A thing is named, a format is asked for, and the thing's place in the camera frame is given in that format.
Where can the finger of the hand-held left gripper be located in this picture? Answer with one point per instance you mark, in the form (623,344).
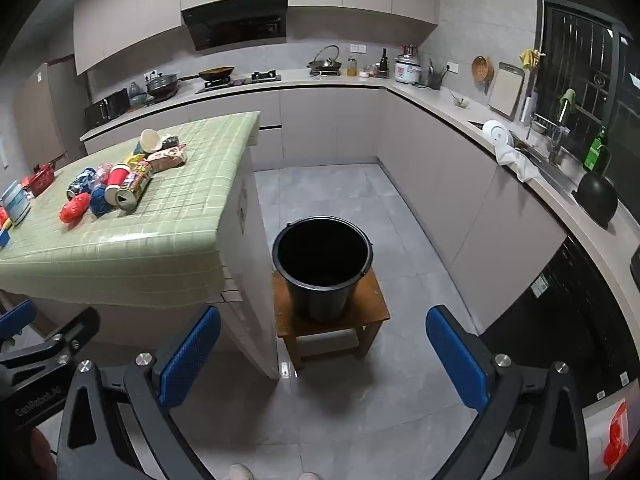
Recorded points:
(75,327)
(15,317)

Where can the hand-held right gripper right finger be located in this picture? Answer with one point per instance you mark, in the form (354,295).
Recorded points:
(457,360)

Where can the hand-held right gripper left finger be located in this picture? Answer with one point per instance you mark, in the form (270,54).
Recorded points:
(190,355)

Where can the red plastic bag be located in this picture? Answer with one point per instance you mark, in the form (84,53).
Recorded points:
(74,209)

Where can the crushed blue drink can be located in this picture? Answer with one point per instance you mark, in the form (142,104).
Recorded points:
(80,182)

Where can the yellow red chips tube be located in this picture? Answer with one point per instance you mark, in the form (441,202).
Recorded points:
(132,187)

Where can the red cup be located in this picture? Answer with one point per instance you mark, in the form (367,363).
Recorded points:
(117,175)

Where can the black plastic bucket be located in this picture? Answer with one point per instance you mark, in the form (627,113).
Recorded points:
(320,260)

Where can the yellow sponge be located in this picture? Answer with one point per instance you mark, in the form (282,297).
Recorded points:
(132,159)

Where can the printed snack box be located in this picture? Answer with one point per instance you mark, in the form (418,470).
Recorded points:
(167,158)

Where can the white paper cup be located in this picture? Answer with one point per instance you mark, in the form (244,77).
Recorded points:
(150,141)

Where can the grey steel wool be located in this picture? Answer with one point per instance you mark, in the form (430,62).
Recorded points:
(169,140)

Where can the small blue yellow box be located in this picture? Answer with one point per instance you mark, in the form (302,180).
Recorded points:
(4,237)

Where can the white kitchen island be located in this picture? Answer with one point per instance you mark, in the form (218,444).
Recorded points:
(255,285)

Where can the brown wooden stool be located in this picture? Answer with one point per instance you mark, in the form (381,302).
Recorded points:
(370,305)

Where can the black built-in dishwasher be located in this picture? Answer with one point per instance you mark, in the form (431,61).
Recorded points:
(560,320)

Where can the blue white round container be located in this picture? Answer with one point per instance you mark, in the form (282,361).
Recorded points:
(15,202)

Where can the person's left shoe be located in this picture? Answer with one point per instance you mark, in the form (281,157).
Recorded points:
(240,472)

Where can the person's shoe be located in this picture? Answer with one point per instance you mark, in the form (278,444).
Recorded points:
(310,476)
(240,472)

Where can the green checked tablecloth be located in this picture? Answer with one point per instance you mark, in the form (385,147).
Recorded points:
(175,220)

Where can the red kettle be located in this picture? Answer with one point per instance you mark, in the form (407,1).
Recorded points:
(40,177)

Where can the person's right shoe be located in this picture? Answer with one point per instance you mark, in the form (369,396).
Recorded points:
(310,476)

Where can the white red printed bag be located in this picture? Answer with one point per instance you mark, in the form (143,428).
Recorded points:
(612,435)

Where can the white dishcloth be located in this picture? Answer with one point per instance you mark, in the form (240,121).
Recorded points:
(520,162)

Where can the beige refrigerator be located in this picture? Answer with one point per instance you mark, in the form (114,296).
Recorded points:
(45,110)

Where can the black round pan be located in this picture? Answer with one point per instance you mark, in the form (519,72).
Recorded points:
(595,200)

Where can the steel sink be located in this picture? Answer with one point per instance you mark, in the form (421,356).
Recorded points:
(542,165)

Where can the black toaster oven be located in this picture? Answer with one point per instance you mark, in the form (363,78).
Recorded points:
(107,107)

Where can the beige lower cabinets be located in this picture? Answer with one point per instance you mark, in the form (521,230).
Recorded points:
(425,135)

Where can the white plate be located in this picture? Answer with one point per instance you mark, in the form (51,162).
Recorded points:
(496,132)

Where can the steel faucet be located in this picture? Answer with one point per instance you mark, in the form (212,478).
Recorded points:
(556,145)

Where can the green bottle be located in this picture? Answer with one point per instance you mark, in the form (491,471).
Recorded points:
(595,152)

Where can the steel strainer basket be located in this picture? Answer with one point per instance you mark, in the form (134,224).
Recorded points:
(540,125)

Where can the grey pot with lid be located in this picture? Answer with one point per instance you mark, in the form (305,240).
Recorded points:
(161,85)

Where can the small bowl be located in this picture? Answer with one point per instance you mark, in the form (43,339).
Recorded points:
(461,102)

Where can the grey cutting board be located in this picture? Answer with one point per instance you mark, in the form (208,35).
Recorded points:
(505,92)

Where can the black gas stove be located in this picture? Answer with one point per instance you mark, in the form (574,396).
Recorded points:
(240,82)

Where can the green cloth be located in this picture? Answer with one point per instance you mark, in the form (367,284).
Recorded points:
(567,102)

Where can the black utensil holder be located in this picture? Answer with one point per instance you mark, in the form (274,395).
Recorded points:
(435,80)

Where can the brown wok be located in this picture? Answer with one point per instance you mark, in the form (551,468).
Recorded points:
(216,72)

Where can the orange hanging colander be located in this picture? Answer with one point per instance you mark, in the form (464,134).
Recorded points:
(482,69)

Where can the white rice cooker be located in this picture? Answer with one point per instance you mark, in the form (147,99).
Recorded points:
(407,70)

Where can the small white jar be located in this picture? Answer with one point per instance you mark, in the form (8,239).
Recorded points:
(364,73)

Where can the dark glass bottle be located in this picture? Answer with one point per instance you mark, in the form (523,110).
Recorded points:
(385,65)

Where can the yellow hanging cloth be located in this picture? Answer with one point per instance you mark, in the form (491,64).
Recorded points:
(529,59)

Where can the yellow oil jar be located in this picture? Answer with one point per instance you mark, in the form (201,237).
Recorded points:
(352,67)

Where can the steel pot with raised lid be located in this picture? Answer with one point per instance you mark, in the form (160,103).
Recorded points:
(325,65)

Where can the white light switches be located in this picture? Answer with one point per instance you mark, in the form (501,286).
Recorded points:
(358,48)

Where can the black range hood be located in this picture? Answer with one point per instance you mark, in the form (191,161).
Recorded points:
(235,22)

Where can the white wall outlet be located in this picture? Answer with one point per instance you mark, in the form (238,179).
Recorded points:
(453,68)

